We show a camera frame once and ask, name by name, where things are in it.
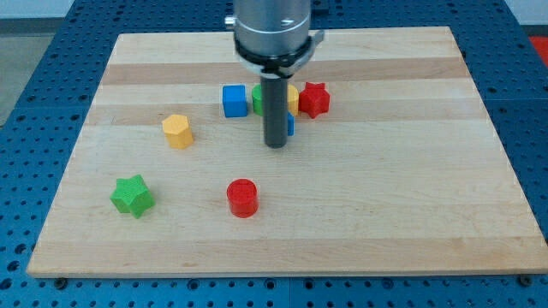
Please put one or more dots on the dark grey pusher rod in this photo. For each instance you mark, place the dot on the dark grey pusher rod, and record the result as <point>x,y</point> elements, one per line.
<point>274,94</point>

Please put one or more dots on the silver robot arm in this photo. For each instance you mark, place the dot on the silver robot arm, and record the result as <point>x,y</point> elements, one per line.
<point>273,40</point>

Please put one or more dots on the blue triangle block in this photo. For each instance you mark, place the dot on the blue triangle block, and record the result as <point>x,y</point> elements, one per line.
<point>291,124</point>

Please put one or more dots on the yellow hexagon block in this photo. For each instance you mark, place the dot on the yellow hexagon block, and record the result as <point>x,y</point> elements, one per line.
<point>177,131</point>

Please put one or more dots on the yellow block behind rod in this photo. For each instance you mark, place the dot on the yellow block behind rod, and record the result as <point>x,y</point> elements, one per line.
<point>293,96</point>

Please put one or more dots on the green cylinder block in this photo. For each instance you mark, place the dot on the green cylinder block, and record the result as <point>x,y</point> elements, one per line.
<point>257,102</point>

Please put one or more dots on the red star block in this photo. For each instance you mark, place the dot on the red star block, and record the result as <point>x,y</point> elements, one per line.
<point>314,100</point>

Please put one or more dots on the blue cube block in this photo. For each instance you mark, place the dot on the blue cube block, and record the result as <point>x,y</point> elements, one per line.
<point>234,101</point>

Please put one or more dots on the red cylinder block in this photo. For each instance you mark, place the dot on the red cylinder block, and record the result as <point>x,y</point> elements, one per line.
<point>242,195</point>

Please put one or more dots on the wooden board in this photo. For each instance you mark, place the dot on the wooden board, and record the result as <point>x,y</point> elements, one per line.
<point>405,175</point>

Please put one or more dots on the green star block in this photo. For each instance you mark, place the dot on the green star block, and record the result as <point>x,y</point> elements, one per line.
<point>132,196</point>

